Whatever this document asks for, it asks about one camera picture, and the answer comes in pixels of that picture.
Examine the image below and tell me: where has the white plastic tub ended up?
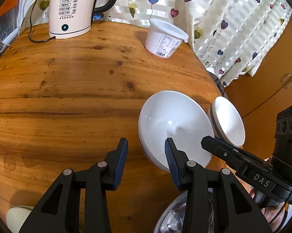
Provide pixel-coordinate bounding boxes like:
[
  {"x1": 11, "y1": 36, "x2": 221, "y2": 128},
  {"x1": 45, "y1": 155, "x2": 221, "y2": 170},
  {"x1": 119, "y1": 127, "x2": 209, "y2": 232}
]
[{"x1": 144, "y1": 18, "x2": 189, "y2": 58}]

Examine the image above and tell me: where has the heart patterned curtain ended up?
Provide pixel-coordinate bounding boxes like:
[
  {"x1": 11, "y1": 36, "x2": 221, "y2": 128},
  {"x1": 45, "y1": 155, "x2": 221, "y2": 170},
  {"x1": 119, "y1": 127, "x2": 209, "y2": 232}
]
[{"x1": 26, "y1": 0, "x2": 292, "y2": 86}]

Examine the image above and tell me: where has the orange lidded clear container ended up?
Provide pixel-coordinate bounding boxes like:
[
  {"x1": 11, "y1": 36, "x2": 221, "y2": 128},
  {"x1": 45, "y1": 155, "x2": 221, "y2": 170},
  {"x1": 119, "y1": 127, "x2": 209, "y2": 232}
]
[{"x1": 0, "y1": 0, "x2": 19, "y2": 43}]

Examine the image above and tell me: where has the black kettle power cord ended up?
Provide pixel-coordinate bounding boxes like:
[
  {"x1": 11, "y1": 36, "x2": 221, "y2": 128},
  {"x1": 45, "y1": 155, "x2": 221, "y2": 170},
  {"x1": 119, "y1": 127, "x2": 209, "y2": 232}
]
[{"x1": 27, "y1": 0, "x2": 57, "y2": 44}]

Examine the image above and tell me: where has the small white blue-rimmed bowl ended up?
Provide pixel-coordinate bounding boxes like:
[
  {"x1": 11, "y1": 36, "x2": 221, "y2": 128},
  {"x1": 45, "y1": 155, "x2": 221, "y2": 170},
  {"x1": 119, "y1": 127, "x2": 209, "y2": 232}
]
[{"x1": 207, "y1": 96, "x2": 245, "y2": 147}]

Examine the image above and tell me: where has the wooden cabinet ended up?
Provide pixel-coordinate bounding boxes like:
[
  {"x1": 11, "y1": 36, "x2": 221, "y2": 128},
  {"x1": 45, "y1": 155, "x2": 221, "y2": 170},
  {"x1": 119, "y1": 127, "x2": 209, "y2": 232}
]
[{"x1": 225, "y1": 16, "x2": 292, "y2": 159}]

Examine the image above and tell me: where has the person's right hand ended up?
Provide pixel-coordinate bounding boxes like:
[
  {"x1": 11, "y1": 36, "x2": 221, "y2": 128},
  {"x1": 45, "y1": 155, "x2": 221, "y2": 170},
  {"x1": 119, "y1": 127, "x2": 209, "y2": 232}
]
[{"x1": 248, "y1": 157, "x2": 286, "y2": 232}]

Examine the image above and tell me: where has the white electric kettle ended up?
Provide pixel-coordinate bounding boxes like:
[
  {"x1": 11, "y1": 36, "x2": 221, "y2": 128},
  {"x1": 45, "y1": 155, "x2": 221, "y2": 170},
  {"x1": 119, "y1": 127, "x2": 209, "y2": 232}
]
[{"x1": 49, "y1": 0, "x2": 117, "y2": 39}]

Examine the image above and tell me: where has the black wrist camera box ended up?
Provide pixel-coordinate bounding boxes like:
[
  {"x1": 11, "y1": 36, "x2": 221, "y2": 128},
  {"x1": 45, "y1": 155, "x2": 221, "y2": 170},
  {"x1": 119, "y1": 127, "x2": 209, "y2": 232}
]
[{"x1": 273, "y1": 105, "x2": 292, "y2": 166}]

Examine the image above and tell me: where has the beige fish plate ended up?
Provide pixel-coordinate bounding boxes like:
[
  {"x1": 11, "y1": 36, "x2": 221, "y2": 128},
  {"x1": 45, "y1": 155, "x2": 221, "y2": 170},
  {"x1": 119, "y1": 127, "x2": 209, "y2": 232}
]
[{"x1": 6, "y1": 206, "x2": 34, "y2": 233}]

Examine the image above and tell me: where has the stainless steel bowl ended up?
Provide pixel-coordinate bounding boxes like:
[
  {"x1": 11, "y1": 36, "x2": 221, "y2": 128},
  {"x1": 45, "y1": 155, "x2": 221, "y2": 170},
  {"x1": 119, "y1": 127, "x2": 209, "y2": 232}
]
[{"x1": 153, "y1": 188, "x2": 214, "y2": 233}]

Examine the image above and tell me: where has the large white blue-rimmed bowl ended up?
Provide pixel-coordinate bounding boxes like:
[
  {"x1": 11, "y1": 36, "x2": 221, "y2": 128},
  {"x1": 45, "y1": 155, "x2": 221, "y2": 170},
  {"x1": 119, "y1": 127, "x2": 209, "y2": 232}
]
[{"x1": 138, "y1": 90, "x2": 214, "y2": 172}]

